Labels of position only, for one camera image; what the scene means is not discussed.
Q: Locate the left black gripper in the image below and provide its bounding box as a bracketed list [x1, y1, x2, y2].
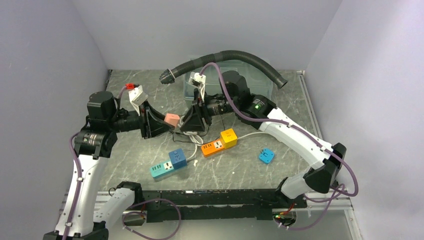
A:
[107, 98, 174, 139]

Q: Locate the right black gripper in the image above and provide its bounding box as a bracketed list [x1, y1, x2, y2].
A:
[180, 88, 239, 132]

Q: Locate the pink small block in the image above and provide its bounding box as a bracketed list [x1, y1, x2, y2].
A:
[164, 113, 181, 127]

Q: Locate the white cable of teal strip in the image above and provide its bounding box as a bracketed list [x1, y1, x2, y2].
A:
[177, 124, 205, 163]

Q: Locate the thin black adapter cable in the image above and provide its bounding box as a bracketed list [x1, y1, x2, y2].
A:
[168, 119, 227, 147]

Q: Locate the orange power strip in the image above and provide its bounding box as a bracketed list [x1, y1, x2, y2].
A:
[200, 139, 225, 157]

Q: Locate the yellow cube socket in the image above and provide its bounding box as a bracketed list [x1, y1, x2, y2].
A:
[220, 128, 238, 149]

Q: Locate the blue cube socket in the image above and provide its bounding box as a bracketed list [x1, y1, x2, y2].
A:
[168, 148, 187, 170]

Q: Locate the teal power strip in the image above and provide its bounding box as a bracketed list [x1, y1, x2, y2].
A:
[149, 160, 187, 180]

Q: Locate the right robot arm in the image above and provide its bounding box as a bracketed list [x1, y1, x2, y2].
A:
[180, 70, 346, 208]

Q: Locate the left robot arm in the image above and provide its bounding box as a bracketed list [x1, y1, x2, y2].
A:
[44, 88, 173, 240]

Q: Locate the translucent green storage box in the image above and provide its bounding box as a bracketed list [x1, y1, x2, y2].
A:
[183, 60, 274, 101]

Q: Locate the light blue flat adapter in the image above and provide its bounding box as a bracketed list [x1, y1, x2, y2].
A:
[258, 148, 275, 164]

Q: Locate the black corrugated hose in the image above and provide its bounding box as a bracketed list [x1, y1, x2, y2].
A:
[158, 50, 289, 91]

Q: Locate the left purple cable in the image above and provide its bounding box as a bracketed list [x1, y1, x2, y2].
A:
[61, 84, 182, 240]

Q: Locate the aluminium rail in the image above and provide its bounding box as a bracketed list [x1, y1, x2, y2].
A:
[59, 188, 354, 216]

